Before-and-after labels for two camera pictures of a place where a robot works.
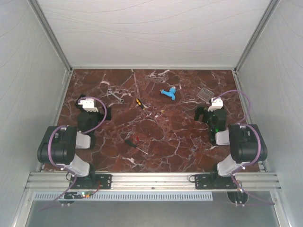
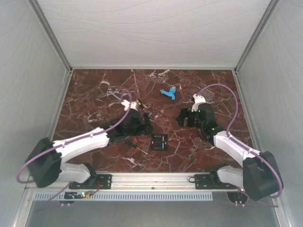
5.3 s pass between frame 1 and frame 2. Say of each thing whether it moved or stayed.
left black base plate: stayed
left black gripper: moved
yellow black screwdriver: stayed
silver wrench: stayed
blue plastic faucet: stayed
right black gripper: moved
